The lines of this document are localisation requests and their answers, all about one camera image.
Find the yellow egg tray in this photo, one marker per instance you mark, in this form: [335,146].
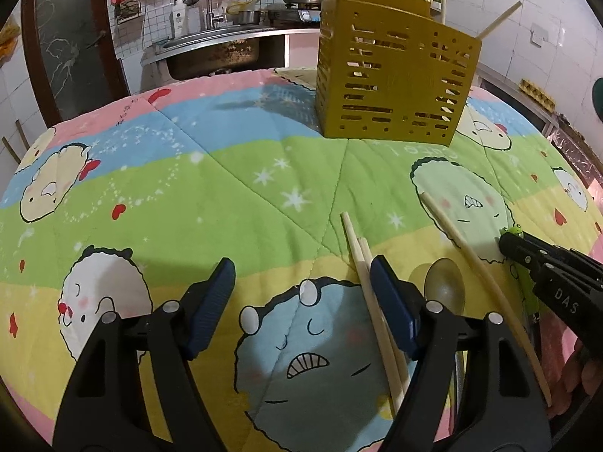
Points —
[537,94]

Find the green round wall board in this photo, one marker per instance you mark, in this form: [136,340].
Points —
[598,99]

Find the white soap bottle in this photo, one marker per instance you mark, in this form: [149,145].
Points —
[179,19]

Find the person's right hand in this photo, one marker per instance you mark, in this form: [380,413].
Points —
[586,376]

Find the white wall switch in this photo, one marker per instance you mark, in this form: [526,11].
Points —
[539,35]

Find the gas stove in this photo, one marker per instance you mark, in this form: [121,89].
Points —
[292,16]

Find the metal spoon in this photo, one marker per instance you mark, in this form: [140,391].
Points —
[443,285]

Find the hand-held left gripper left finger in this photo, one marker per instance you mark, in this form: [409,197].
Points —
[212,301]

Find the orange plastic bag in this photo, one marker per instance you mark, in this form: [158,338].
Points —
[7,42]

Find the wooden stick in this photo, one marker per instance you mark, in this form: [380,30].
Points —
[21,134]
[8,151]

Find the stainless steel sink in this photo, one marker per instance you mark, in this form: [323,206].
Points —
[212,52]

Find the lace cloth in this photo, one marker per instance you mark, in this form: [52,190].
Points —
[574,150]

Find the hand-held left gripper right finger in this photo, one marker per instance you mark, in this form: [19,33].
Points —
[391,301]

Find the brown glass door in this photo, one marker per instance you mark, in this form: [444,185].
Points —
[70,33]

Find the kitchen counter cabinet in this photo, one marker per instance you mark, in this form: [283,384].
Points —
[509,80]

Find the green frog-topped utensil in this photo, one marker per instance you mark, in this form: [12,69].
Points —
[512,231]

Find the small steel pot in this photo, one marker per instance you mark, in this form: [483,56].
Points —
[248,17]

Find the printed cartoon blanket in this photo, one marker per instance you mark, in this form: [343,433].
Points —
[188,188]

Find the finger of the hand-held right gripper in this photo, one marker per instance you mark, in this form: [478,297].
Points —
[532,247]
[523,263]

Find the yellow perforated utensil holder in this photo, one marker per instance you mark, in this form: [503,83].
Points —
[395,70]

